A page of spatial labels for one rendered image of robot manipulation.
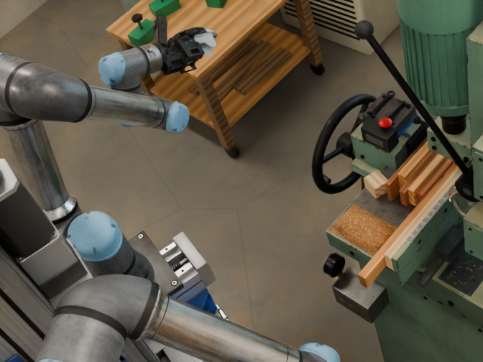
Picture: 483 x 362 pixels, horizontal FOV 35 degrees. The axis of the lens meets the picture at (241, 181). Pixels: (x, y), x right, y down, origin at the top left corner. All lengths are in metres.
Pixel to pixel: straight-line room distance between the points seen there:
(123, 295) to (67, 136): 2.55
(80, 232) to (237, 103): 1.52
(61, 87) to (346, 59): 2.10
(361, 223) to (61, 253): 0.70
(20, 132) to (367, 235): 0.80
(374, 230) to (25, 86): 0.81
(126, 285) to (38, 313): 0.22
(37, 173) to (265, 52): 1.77
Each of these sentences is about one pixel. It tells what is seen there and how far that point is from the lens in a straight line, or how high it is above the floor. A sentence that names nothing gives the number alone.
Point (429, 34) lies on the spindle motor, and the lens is 1.44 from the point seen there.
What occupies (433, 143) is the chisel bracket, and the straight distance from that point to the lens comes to 1.75.
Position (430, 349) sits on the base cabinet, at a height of 0.40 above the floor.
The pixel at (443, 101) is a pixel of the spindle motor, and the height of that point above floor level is 1.24.
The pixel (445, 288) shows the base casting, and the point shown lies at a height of 0.80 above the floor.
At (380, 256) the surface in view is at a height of 0.94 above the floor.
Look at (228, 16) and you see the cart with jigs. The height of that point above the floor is 0.53.
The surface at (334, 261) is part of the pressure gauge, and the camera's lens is 2.00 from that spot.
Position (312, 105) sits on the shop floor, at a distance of 3.35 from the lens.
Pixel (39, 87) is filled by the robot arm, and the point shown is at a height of 1.43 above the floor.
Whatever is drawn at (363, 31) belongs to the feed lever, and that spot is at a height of 1.44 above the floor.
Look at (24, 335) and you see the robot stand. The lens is 1.39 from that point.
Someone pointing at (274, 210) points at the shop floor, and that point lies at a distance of 3.02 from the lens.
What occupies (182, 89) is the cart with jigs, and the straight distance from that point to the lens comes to 3.36.
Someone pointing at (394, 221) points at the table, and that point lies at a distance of 1.79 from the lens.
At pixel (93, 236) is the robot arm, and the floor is 1.04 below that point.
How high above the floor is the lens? 2.36
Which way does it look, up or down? 48 degrees down
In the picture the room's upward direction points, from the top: 22 degrees counter-clockwise
